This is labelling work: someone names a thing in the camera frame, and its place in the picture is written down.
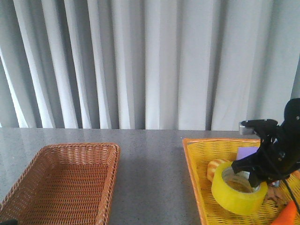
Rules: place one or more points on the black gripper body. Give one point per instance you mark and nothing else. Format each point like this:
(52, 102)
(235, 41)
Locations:
(279, 152)

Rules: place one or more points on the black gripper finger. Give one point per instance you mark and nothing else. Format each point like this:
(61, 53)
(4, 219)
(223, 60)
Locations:
(255, 178)
(245, 164)

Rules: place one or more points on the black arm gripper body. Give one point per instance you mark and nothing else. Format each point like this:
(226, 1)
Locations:
(9, 222)

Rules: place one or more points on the yellow clear packing tape roll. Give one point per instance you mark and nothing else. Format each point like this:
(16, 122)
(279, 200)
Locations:
(234, 193)

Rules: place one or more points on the purple foam block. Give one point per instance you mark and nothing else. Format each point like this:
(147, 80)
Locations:
(245, 152)

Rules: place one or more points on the brown toy boar figure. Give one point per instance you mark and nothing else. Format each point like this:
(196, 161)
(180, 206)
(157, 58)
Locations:
(275, 194)

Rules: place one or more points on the toy croissant bread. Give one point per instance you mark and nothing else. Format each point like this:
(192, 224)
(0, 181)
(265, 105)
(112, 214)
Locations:
(212, 166)

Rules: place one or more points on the orange toy carrot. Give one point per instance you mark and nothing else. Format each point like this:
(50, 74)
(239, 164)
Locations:
(287, 215)

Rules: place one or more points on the yellow woven plastic basket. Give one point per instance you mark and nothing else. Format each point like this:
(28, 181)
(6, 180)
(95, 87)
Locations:
(199, 152)

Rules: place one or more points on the brown wicker basket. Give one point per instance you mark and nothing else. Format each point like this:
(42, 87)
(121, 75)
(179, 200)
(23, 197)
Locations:
(65, 184)

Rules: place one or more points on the grey pleated curtain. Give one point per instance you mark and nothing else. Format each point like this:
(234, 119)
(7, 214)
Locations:
(147, 64)

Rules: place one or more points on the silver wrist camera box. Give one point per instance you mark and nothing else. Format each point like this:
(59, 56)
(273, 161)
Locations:
(247, 127)

